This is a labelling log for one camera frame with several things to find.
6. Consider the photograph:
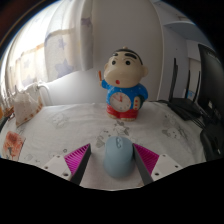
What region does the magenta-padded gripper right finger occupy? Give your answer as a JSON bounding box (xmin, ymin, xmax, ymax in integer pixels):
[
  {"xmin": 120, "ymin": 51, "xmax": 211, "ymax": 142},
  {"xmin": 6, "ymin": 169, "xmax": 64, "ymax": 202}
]
[{"xmin": 131, "ymin": 143, "xmax": 183, "ymax": 186}]

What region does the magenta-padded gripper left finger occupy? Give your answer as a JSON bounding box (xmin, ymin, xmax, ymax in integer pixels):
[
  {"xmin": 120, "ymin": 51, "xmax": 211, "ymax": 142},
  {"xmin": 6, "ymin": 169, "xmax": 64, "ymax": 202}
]
[{"xmin": 42, "ymin": 143, "xmax": 92, "ymax": 186}]

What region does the light blue computer mouse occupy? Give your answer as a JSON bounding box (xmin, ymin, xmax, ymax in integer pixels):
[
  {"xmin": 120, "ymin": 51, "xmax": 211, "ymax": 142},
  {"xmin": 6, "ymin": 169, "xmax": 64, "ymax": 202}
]
[{"xmin": 103, "ymin": 135, "xmax": 136, "ymax": 179}]

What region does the white cartoon-print tablecloth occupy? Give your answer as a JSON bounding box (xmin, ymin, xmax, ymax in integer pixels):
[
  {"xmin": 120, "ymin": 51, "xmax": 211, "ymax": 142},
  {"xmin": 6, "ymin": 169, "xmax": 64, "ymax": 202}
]
[{"xmin": 0, "ymin": 101, "xmax": 209, "ymax": 191}]

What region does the black router with antennas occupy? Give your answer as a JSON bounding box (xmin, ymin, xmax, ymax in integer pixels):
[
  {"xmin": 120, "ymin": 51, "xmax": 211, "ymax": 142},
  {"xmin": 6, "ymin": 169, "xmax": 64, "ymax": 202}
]
[{"xmin": 156, "ymin": 57, "xmax": 204, "ymax": 122}]

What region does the black box device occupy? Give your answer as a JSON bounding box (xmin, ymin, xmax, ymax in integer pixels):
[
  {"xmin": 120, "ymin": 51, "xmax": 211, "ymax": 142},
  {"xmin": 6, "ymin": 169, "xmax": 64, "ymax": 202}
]
[{"xmin": 199, "ymin": 128, "xmax": 224, "ymax": 162}]

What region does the large white conch shell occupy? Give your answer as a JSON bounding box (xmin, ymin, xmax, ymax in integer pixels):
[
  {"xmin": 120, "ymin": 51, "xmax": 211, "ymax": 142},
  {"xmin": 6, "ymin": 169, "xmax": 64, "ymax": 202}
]
[{"xmin": 9, "ymin": 83, "xmax": 44, "ymax": 128}]

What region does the cartoon boy clock figurine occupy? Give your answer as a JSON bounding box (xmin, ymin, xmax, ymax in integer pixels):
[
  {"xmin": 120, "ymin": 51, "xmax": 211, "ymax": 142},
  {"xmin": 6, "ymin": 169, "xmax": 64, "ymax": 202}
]
[{"xmin": 98, "ymin": 46, "xmax": 150, "ymax": 122}]

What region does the black monitor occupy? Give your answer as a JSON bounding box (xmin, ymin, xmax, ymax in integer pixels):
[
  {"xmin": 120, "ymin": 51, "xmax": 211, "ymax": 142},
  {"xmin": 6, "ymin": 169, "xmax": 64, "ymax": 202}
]
[{"xmin": 196, "ymin": 43, "xmax": 224, "ymax": 134}]

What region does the white star-print curtain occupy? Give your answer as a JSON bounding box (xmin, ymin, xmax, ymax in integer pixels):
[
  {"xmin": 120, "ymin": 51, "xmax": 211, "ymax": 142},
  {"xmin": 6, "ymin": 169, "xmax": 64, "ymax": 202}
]
[{"xmin": 1, "ymin": 0, "xmax": 94, "ymax": 98}]

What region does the white wall shelf unit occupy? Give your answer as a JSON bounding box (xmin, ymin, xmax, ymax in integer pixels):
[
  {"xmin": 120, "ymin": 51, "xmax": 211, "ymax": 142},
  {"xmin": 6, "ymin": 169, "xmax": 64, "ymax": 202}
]
[{"xmin": 149, "ymin": 0, "xmax": 214, "ymax": 101}]

